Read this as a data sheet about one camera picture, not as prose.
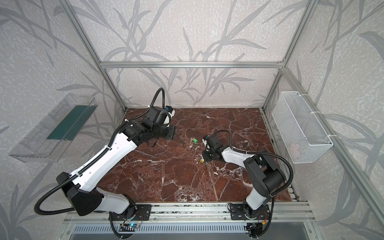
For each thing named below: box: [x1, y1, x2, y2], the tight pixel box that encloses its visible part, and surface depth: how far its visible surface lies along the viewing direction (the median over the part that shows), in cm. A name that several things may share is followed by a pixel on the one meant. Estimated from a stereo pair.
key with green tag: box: [189, 136, 199, 144], surface depth 104 cm
